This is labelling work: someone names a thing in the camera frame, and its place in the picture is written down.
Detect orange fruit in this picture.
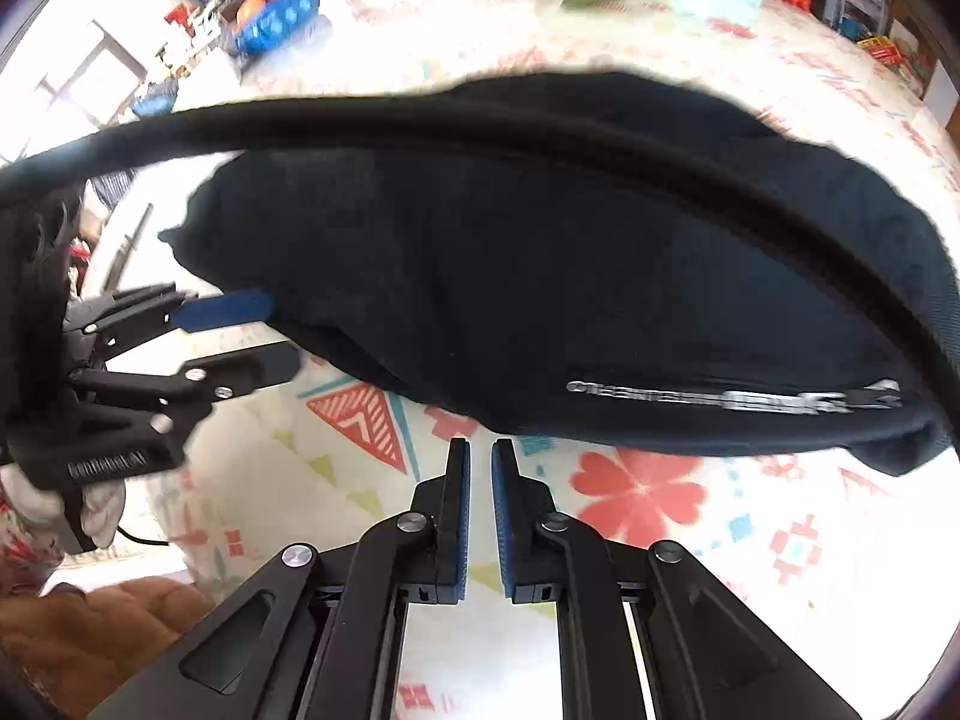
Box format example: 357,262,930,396
235,0,267,29

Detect black pants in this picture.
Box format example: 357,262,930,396
163,73,958,476

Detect patterned tablecloth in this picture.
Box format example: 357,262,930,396
107,0,958,718

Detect white gloved left hand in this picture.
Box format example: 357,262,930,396
2,465,125,554

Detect black cable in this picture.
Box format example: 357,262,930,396
0,94,960,421

